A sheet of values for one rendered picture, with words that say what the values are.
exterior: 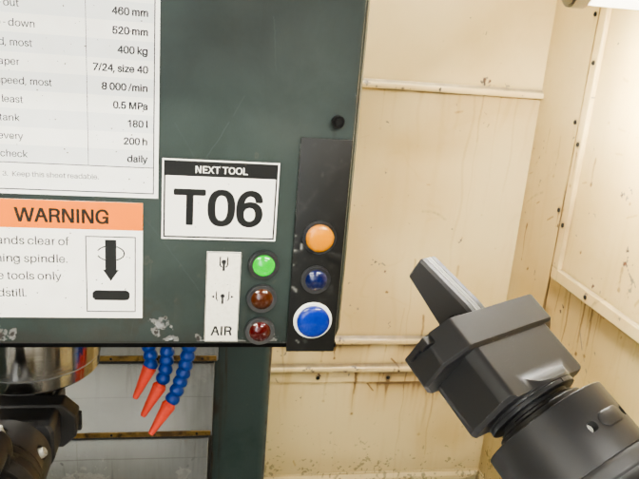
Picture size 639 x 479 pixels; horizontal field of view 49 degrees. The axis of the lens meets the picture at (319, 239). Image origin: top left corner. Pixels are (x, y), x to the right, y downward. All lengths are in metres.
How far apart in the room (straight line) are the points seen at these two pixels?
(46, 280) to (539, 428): 0.41
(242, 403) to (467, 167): 0.79
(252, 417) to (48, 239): 0.93
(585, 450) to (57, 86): 0.46
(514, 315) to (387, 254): 1.28
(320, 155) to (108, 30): 0.20
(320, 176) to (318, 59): 0.10
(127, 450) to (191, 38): 1.04
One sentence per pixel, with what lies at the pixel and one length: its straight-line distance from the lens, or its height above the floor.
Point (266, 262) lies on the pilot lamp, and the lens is 0.62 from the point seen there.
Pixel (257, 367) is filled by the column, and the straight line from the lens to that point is 1.44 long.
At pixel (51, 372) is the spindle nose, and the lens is 0.83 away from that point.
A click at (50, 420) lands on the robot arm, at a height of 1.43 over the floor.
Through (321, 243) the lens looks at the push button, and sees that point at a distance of 0.62.
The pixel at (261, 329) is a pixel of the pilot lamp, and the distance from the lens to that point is 0.65.
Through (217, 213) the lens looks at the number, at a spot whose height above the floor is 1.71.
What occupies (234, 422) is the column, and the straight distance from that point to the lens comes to 1.50.
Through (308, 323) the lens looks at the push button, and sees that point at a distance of 0.65.
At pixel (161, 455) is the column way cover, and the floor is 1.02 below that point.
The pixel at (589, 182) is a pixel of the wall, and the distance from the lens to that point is 1.59.
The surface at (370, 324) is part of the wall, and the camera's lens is 1.84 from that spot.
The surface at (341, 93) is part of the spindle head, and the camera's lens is 0.60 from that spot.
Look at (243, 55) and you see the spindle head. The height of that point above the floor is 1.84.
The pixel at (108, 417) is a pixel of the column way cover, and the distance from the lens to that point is 1.45.
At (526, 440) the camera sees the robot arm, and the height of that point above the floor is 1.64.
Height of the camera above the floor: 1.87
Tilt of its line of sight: 17 degrees down
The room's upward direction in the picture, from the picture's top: 5 degrees clockwise
